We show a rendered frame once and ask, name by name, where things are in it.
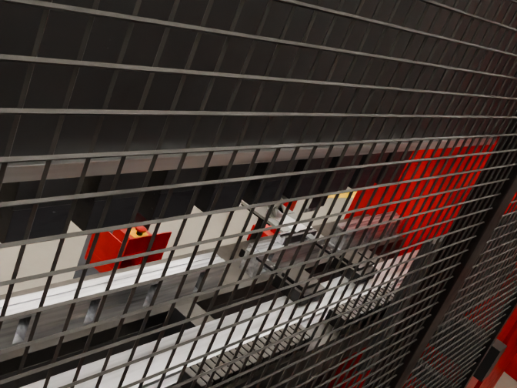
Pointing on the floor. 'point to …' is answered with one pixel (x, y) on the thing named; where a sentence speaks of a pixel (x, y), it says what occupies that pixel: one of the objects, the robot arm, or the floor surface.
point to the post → (459, 260)
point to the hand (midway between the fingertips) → (276, 212)
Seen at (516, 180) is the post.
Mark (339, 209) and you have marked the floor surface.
